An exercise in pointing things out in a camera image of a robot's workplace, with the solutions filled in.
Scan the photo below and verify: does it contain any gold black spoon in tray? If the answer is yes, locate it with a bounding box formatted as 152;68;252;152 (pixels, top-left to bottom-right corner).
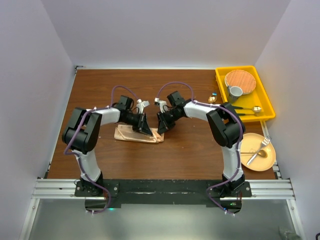
233;106;262;113

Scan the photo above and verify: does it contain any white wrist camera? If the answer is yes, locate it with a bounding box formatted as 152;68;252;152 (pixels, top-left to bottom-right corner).
136;98;150;114
154;97;169;113

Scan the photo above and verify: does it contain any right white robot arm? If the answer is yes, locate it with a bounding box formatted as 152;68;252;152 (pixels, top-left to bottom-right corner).
154;91;246;197

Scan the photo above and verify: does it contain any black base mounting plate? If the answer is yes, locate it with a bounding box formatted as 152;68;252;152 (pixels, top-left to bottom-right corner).
74;179;252;213

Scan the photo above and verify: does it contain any purple cable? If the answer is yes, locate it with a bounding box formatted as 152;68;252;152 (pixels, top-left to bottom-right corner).
63;85;142;215
155;81;245;218

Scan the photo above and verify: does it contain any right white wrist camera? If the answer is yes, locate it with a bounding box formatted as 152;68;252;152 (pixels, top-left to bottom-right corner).
154;97;169;113

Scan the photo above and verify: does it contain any yellow plastic tray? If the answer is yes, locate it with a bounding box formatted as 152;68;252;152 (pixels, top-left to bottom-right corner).
215;65;276;122

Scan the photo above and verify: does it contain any gold spoon on plate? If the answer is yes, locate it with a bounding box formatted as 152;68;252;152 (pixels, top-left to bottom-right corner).
241;150;268;158

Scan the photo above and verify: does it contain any grey white cup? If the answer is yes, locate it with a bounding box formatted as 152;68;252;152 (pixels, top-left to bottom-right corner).
227;86;243;103

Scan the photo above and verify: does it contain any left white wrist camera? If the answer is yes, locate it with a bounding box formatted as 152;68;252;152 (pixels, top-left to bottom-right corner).
136;98;150;114

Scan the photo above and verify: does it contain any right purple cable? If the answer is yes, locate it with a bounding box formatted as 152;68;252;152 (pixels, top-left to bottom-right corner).
155;81;245;218

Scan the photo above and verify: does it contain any woven orange round plate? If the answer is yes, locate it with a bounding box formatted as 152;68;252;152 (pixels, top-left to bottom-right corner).
224;69;257;95

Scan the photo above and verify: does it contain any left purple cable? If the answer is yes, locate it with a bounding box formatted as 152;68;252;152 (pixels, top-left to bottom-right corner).
63;85;142;215

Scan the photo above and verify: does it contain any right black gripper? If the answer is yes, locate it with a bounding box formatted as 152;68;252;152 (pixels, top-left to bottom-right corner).
157;109;182;136

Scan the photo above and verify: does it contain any peach satin napkin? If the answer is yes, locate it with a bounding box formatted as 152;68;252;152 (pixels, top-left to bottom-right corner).
114;124;165;144

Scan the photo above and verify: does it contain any gold spoon on table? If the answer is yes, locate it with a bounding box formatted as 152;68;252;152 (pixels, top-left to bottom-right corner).
208;96;217;104

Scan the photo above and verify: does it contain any silver fork on plate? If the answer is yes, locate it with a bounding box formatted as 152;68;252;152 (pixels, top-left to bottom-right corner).
246;135;272;166

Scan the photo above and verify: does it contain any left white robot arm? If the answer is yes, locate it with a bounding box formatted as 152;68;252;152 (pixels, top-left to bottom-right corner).
62;95;153;196

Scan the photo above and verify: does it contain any black handled utensil in tray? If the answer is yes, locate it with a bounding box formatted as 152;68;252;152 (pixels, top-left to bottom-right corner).
237;113;260;117

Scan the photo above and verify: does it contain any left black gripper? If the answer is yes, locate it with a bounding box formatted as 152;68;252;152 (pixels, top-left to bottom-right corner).
122;111;152;136

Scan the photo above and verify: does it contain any beige round plate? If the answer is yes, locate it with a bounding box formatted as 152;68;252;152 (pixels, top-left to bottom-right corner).
240;133;276;172

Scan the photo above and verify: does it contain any aluminium rail frame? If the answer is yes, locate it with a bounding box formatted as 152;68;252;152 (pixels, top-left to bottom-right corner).
20;119;304;240

